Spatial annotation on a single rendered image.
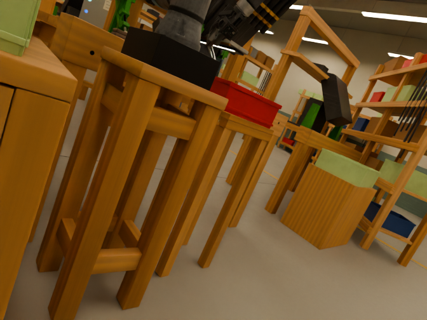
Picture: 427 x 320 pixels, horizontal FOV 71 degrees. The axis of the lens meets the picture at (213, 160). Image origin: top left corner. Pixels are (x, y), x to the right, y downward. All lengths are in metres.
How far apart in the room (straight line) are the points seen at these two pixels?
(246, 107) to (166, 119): 0.51
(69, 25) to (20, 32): 0.70
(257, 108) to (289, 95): 10.64
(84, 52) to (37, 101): 0.74
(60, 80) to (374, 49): 11.06
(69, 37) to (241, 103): 0.68
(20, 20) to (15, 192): 0.24
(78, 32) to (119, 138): 0.47
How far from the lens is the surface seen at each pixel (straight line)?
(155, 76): 0.84
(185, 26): 0.98
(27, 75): 0.48
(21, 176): 0.53
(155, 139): 1.19
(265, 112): 1.39
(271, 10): 1.86
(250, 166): 1.46
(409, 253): 3.81
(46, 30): 1.74
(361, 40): 11.62
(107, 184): 0.90
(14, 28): 0.51
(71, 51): 1.20
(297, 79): 12.06
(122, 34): 1.31
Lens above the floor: 0.85
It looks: 12 degrees down
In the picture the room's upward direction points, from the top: 23 degrees clockwise
